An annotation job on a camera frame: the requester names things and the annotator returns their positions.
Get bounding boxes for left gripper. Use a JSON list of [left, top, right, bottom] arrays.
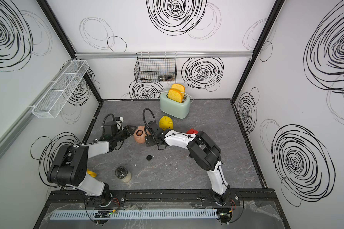
[[114, 125, 137, 143]]

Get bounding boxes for pink piggy bank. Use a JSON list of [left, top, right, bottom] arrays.
[[133, 126, 147, 144]]

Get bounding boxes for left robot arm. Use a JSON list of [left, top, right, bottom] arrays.
[[47, 121, 137, 207]]

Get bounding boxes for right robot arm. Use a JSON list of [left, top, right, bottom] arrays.
[[145, 121, 230, 205]]

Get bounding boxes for yellow piggy bank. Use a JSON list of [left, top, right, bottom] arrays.
[[159, 116, 174, 130]]

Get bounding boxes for red piggy bank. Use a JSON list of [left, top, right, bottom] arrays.
[[186, 128, 198, 134]]

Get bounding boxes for mint green toaster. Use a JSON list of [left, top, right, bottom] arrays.
[[159, 91, 194, 119]]

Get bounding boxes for clear jar with white contents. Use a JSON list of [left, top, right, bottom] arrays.
[[115, 166, 132, 183]]

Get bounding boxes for front toast slice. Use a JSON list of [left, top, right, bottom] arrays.
[[168, 88, 184, 103]]

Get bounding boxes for toast slice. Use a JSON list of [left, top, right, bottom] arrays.
[[168, 88, 184, 103], [171, 84, 185, 93]]

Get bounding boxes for back toast slice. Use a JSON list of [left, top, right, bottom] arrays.
[[171, 84, 185, 93]]

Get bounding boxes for yellow mug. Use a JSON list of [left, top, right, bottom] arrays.
[[87, 169, 97, 178]]

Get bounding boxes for small jars in basket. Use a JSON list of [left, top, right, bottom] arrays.
[[158, 74, 175, 83]]

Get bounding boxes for black wire wall basket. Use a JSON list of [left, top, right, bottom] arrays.
[[133, 52, 177, 83]]

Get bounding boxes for white wire wall shelf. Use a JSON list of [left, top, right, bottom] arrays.
[[32, 60, 90, 119]]

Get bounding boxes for white slotted cable duct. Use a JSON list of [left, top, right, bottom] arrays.
[[50, 209, 219, 220]]

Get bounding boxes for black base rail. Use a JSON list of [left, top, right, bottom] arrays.
[[45, 188, 278, 207]]

